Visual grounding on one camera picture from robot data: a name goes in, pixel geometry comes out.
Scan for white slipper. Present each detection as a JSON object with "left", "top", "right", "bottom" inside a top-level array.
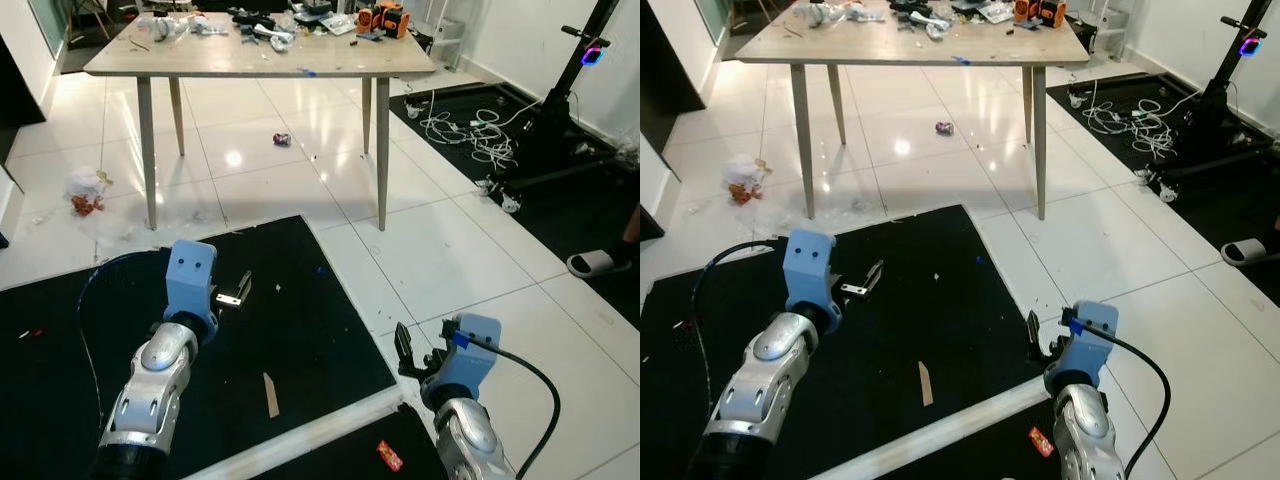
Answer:
[
  {"left": 1222, "top": 238, "right": 1280, "bottom": 267},
  {"left": 567, "top": 250, "right": 621, "bottom": 279}
]

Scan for black stand with light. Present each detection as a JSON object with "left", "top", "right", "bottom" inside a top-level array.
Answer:
[
  {"left": 1140, "top": 0, "right": 1271, "bottom": 191},
  {"left": 478, "top": 0, "right": 623, "bottom": 196}
]

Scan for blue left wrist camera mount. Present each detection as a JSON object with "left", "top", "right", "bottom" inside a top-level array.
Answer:
[
  {"left": 783, "top": 228, "right": 837, "bottom": 336},
  {"left": 163, "top": 240, "right": 219, "bottom": 341}
]

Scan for white cable bundle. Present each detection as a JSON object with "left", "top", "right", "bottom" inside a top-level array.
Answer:
[
  {"left": 420, "top": 90, "right": 516, "bottom": 171},
  {"left": 1080, "top": 85, "right": 1181, "bottom": 161}
]

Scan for small black floor mat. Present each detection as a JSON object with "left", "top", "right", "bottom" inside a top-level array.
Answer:
[
  {"left": 880, "top": 395, "right": 1061, "bottom": 480},
  {"left": 250, "top": 405, "right": 451, "bottom": 480}
]

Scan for large black floor mat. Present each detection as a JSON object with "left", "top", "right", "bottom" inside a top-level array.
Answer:
[
  {"left": 640, "top": 205, "right": 1046, "bottom": 480},
  {"left": 0, "top": 215, "right": 399, "bottom": 480}
]

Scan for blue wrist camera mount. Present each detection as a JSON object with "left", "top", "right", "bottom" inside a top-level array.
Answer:
[
  {"left": 1045, "top": 300, "right": 1121, "bottom": 396},
  {"left": 163, "top": 240, "right": 219, "bottom": 341},
  {"left": 430, "top": 313, "right": 503, "bottom": 411},
  {"left": 783, "top": 228, "right": 837, "bottom": 336}
]

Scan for beige wooden table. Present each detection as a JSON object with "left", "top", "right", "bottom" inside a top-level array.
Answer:
[
  {"left": 83, "top": 10, "right": 438, "bottom": 233},
  {"left": 733, "top": 0, "right": 1091, "bottom": 223}
]

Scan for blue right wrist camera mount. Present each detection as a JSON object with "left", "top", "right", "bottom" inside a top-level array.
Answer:
[
  {"left": 430, "top": 313, "right": 503, "bottom": 411},
  {"left": 1045, "top": 300, "right": 1121, "bottom": 396}
]

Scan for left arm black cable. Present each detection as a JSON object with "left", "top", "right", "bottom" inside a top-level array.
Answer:
[
  {"left": 76, "top": 248, "right": 171, "bottom": 406},
  {"left": 690, "top": 238, "right": 791, "bottom": 401}
]

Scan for white orange trash pile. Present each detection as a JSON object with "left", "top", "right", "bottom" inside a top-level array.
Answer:
[
  {"left": 65, "top": 168, "right": 113, "bottom": 217},
  {"left": 722, "top": 155, "right": 769, "bottom": 206}
]

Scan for black mat under stand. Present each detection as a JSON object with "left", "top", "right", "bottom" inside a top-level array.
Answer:
[
  {"left": 1045, "top": 72, "right": 1280, "bottom": 281},
  {"left": 388, "top": 80, "right": 641, "bottom": 331}
]

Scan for clear bag with silver part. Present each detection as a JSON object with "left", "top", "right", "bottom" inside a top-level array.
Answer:
[
  {"left": 795, "top": 0, "right": 851, "bottom": 28},
  {"left": 135, "top": 12, "right": 191, "bottom": 43}
]

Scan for glass window pane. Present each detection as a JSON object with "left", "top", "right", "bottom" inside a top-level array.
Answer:
[
  {"left": 28, "top": 0, "right": 66, "bottom": 56},
  {"left": 695, "top": 0, "right": 731, "bottom": 46}
]

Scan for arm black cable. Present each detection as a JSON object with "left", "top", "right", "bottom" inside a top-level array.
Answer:
[
  {"left": 690, "top": 238, "right": 791, "bottom": 401},
  {"left": 76, "top": 248, "right": 171, "bottom": 406},
  {"left": 1062, "top": 318, "right": 1171, "bottom": 480},
  {"left": 452, "top": 333, "right": 561, "bottom": 480}
]

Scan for black cabinet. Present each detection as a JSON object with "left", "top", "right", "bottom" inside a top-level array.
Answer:
[
  {"left": 0, "top": 35, "right": 21, "bottom": 166},
  {"left": 640, "top": 0, "right": 706, "bottom": 126}
]

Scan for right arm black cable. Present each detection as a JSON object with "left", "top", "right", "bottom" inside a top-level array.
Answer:
[
  {"left": 1062, "top": 318, "right": 1171, "bottom": 480},
  {"left": 452, "top": 333, "right": 561, "bottom": 480}
]

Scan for white plastic shelf unit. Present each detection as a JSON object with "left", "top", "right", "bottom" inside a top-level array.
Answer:
[
  {"left": 405, "top": 15, "right": 466, "bottom": 71},
  {"left": 1085, "top": 5, "right": 1141, "bottom": 61}
]

